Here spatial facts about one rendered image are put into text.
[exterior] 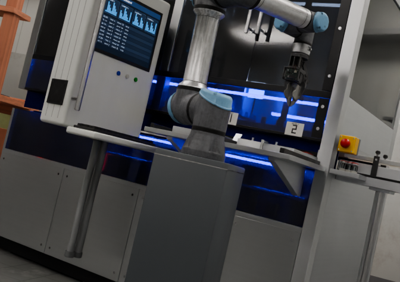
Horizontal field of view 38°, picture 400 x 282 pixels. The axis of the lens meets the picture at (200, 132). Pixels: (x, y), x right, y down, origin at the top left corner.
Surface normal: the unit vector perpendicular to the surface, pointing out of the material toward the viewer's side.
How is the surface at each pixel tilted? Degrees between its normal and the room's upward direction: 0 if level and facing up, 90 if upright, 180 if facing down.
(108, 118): 90
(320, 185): 90
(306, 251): 90
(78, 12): 90
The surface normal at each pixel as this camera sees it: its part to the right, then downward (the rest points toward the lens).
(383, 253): -0.28, -0.12
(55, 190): -0.51, -0.17
